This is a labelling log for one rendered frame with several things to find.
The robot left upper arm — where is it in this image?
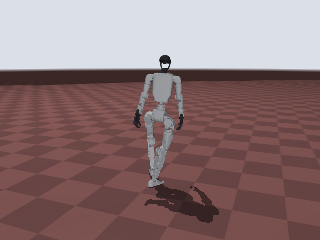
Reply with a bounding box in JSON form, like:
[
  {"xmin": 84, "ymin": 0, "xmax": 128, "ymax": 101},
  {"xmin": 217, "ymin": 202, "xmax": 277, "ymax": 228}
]
[{"xmin": 142, "ymin": 74, "xmax": 154, "ymax": 100}]

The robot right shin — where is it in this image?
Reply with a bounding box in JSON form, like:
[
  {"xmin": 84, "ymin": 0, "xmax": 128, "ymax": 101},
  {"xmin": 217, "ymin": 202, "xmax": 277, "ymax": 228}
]
[{"xmin": 152, "ymin": 148, "xmax": 167, "ymax": 182}]

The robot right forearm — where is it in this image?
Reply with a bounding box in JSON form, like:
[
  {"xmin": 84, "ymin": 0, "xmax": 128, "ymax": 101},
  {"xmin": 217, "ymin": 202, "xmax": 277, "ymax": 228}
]
[{"xmin": 177, "ymin": 95, "xmax": 185, "ymax": 117}]

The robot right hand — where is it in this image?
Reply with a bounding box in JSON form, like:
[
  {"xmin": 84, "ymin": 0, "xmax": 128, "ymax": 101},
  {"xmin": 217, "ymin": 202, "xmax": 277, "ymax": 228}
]
[{"xmin": 176, "ymin": 114, "xmax": 184, "ymax": 131}]

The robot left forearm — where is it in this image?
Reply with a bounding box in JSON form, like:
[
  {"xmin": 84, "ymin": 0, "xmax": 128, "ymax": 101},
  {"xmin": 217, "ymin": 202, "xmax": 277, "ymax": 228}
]
[{"xmin": 136, "ymin": 92, "xmax": 146, "ymax": 115}]

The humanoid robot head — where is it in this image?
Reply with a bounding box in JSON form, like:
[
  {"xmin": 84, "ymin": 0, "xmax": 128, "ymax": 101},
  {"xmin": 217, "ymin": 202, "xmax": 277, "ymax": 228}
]
[{"xmin": 159, "ymin": 55, "xmax": 171, "ymax": 74}]

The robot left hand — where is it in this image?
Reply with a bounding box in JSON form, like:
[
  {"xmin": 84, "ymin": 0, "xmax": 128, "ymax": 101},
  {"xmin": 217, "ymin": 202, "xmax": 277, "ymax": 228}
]
[{"xmin": 133, "ymin": 109, "xmax": 142, "ymax": 129}]

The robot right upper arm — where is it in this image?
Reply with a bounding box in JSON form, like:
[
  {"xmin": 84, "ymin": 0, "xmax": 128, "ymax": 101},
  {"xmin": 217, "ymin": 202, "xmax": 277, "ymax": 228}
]
[{"xmin": 173, "ymin": 75, "xmax": 182, "ymax": 101}]

